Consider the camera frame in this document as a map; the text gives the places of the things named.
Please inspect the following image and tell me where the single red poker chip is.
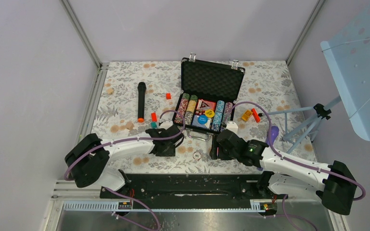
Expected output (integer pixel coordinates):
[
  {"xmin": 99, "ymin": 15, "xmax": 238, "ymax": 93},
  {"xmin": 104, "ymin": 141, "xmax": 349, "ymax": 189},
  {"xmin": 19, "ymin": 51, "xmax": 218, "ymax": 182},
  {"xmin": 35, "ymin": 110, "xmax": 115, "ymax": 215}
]
[{"xmin": 193, "ymin": 152, "xmax": 201, "ymax": 161}]

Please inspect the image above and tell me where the blue small blind button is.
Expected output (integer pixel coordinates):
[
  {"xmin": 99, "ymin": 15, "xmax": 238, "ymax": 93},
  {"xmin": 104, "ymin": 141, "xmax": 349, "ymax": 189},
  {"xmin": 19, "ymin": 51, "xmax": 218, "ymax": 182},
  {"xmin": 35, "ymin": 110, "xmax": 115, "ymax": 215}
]
[{"xmin": 198, "ymin": 115, "xmax": 209, "ymax": 128}]

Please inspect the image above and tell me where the yellow big blind button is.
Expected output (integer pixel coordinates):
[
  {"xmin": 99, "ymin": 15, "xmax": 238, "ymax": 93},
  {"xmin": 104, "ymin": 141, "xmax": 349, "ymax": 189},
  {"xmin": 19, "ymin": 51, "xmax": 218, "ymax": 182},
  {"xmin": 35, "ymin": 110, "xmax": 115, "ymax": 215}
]
[{"xmin": 204, "ymin": 109, "xmax": 215, "ymax": 118}]

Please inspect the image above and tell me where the black poker case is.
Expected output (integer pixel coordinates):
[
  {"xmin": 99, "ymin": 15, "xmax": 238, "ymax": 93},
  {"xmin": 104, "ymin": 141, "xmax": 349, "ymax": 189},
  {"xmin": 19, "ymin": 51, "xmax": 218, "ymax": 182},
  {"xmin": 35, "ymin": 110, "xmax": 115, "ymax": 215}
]
[{"xmin": 172, "ymin": 53, "xmax": 246, "ymax": 141}]

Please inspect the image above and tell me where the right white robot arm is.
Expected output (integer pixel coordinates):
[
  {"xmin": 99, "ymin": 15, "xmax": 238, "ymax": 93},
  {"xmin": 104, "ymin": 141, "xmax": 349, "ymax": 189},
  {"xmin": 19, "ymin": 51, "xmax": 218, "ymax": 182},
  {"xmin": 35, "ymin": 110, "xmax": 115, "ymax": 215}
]
[{"xmin": 216, "ymin": 129, "xmax": 357, "ymax": 215}]

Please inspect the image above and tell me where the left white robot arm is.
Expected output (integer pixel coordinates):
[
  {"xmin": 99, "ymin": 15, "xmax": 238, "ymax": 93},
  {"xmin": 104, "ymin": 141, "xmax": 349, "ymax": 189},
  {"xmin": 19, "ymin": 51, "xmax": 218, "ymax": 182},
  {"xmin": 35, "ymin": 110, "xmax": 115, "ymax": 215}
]
[{"xmin": 64, "ymin": 121, "xmax": 184, "ymax": 198}]

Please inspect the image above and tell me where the long red block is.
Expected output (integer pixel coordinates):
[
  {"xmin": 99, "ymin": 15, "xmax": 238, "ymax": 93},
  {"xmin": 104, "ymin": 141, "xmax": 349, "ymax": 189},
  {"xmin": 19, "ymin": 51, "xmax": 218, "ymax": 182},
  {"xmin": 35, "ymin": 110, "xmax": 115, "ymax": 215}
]
[{"xmin": 151, "ymin": 113, "xmax": 158, "ymax": 122}]

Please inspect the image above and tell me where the yellow block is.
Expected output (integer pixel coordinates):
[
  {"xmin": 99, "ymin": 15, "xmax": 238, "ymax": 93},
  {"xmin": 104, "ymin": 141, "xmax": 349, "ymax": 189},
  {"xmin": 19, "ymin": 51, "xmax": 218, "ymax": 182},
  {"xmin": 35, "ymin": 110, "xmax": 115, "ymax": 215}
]
[{"xmin": 241, "ymin": 110, "xmax": 253, "ymax": 122}]

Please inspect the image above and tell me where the red lego piece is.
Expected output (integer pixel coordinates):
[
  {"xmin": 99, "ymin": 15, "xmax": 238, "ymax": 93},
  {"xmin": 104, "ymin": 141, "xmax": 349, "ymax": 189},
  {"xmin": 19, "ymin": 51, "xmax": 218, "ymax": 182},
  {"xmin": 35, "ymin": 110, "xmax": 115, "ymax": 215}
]
[{"xmin": 251, "ymin": 108, "xmax": 261, "ymax": 123}]

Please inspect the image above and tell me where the floral table mat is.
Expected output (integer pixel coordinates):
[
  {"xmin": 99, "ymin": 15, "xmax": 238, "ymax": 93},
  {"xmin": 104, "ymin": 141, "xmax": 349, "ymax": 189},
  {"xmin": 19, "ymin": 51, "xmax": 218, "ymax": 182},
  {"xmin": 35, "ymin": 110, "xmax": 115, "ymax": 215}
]
[{"xmin": 92, "ymin": 61, "xmax": 305, "ymax": 174}]

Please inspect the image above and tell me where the black cylinder orange cap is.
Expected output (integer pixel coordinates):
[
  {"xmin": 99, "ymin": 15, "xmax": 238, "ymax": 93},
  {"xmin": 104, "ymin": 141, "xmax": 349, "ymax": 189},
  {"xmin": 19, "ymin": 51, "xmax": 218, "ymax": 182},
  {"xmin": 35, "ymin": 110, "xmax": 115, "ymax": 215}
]
[{"xmin": 137, "ymin": 82, "xmax": 146, "ymax": 123}]

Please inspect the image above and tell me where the light blue music stand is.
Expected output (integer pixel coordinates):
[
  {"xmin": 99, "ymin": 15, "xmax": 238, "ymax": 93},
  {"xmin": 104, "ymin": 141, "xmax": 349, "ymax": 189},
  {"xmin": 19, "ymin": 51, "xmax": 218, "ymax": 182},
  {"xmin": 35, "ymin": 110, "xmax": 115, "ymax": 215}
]
[{"xmin": 258, "ymin": 0, "xmax": 370, "ymax": 155}]

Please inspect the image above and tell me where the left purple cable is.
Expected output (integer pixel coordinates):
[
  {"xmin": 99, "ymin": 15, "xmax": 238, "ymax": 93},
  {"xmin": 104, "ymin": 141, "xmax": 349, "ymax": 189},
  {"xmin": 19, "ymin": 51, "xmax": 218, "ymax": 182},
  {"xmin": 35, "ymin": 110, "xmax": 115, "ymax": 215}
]
[{"xmin": 64, "ymin": 110, "xmax": 186, "ymax": 231}]

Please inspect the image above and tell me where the purple cable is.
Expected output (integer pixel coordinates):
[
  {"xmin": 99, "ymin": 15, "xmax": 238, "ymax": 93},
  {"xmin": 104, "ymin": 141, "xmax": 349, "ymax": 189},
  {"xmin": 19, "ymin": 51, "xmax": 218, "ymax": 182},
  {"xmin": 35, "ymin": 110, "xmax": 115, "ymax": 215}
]
[
  {"xmin": 229, "ymin": 102, "xmax": 367, "ymax": 231},
  {"xmin": 64, "ymin": 110, "xmax": 186, "ymax": 231}
]

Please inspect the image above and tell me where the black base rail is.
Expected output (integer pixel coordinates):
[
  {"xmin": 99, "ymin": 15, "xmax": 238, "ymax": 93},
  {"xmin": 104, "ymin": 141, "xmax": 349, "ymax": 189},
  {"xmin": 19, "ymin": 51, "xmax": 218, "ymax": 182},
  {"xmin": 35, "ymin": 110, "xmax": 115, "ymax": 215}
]
[{"xmin": 118, "ymin": 174, "xmax": 284, "ymax": 210}]

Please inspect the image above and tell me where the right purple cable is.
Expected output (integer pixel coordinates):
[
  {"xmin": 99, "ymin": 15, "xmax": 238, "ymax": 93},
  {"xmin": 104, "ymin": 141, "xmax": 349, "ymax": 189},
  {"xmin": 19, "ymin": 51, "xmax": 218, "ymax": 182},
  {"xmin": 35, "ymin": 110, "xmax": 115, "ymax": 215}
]
[{"xmin": 229, "ymin": 102, "xmax": 367, "ymax": 231}]

